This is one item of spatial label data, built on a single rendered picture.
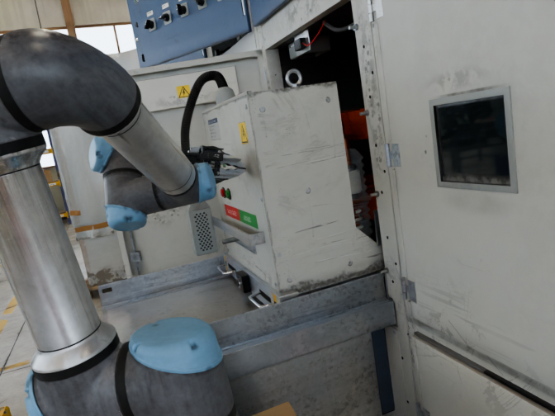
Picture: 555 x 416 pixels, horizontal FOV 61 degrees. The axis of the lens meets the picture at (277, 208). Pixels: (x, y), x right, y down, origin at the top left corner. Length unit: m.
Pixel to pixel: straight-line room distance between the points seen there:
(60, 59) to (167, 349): 0.37
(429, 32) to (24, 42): 0.63
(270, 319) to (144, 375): 0.48
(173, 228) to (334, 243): 0.78
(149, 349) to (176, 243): 1.15
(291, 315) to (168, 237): 0.79
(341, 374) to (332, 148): 0.55
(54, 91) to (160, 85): 1.15
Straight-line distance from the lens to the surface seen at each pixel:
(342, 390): 1.24
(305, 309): 1.13
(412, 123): 0.96
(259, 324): 1.09
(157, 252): 1.81
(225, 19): 1.85
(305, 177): 1.11
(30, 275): 0.67
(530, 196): 0.78
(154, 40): 2.17
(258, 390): 1.14
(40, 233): 0.66
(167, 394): 0.67
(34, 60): 0.59
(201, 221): 1.48
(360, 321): 1.17
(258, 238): 1.13
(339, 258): 1.17
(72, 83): 0.59
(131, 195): 0.94
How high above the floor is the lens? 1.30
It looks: 9 degrees down
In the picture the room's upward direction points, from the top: 9 degrees counter-clockwise
